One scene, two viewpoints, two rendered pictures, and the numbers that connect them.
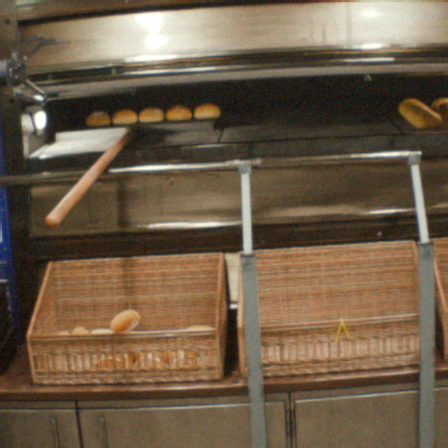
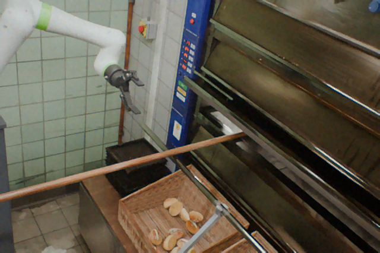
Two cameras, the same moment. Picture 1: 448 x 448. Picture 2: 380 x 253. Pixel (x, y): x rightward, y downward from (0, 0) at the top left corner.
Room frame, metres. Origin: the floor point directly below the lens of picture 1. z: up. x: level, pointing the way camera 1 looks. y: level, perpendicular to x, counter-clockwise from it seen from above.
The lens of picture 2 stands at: (2.51, -0.96, 2.34)
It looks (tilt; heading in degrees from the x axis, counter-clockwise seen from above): 31 degrees down; 48
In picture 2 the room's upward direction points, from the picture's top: 10 degrees clockwise
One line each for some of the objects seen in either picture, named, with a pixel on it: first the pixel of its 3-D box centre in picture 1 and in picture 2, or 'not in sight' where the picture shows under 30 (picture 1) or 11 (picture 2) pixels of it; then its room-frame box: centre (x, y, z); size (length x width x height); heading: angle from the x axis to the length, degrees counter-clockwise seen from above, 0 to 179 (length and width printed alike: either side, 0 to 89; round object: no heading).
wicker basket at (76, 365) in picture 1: (129, 317); (180, 221); (3.69, 0.28, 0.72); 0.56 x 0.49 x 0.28; 87
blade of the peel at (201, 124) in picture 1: (137, 125); not in sight; (4.61, 0.27, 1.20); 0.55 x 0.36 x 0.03; 88
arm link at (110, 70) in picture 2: not in sight; (116, 75); (3.43, 0.61, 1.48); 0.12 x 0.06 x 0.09; 177
